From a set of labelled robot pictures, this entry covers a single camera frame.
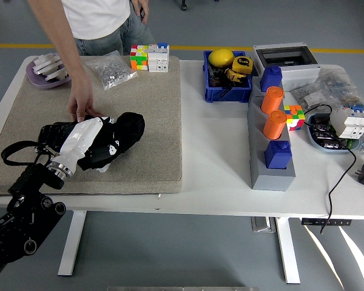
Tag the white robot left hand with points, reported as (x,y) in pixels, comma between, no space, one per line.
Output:
(82,136)

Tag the person's left hand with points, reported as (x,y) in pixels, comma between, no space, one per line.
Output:
(144,9)

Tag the person's right hand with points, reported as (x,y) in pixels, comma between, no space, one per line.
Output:
(82,100)

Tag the black plastic-wrapped panel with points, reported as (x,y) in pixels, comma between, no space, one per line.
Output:
(53,133)

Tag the black rag with white print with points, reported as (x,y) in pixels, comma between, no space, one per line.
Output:
(132,127)

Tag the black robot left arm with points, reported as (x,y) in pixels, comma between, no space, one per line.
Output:
(33,212)

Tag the person's right forearm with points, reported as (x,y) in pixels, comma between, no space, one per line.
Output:
(62,42)

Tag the black table control panel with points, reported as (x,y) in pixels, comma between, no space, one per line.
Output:
(326,222)

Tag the white plastic T piece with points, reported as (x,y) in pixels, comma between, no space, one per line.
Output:
(56,75)

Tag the black chair wheel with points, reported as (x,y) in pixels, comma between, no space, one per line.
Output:
(184,6)

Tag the person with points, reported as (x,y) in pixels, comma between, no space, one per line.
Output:
(97,18)

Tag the purple dish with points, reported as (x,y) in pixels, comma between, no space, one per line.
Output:
(38,80)

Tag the white plastic long bar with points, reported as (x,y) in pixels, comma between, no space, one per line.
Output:
(45,66)

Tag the colourful cube with white faces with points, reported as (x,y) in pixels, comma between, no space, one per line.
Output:
(139,59)

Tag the white and blue circuit breaker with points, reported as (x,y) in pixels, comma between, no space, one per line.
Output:
(158,59)

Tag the white plastic block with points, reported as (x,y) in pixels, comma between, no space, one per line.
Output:
(47,57)

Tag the grey-brown mat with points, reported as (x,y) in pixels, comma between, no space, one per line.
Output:
(151,151)

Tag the yellow lemon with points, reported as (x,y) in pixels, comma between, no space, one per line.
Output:
(221,57)

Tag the black parts in bin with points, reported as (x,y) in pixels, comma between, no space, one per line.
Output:
(215,75)

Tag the white table leg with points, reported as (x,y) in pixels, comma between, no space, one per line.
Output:
(288,251)
(72,242)

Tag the yellow round tape measure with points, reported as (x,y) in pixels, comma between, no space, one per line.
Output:
(242,64)

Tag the yellow and black tape measure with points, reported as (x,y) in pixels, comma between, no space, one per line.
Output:
(236,77)

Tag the blue plastic bin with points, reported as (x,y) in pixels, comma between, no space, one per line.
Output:
(227,94)

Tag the blue block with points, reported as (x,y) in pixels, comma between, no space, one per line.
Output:
(277,157)
(270,79)

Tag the orange cylinder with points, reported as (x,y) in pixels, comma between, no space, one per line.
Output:
(271,101)
(273,125)

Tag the grey distribution box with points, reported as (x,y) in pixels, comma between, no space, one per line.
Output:
(300,71)

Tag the colourful magic cube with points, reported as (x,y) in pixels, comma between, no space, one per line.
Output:
(295,117)

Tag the clear bag of small parts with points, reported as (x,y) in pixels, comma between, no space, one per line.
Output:
(311,98)
(339,85)

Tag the grey block holder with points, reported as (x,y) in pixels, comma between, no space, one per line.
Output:
(273,180)

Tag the grey metal box under table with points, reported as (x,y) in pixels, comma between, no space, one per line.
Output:
(262,225)

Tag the dark circuit boards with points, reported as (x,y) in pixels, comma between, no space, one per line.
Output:
(321,133)

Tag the white circuit breaker row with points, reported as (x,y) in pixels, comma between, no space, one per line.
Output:
(345,121)

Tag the light blue tray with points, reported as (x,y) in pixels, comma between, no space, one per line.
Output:
(333,151)

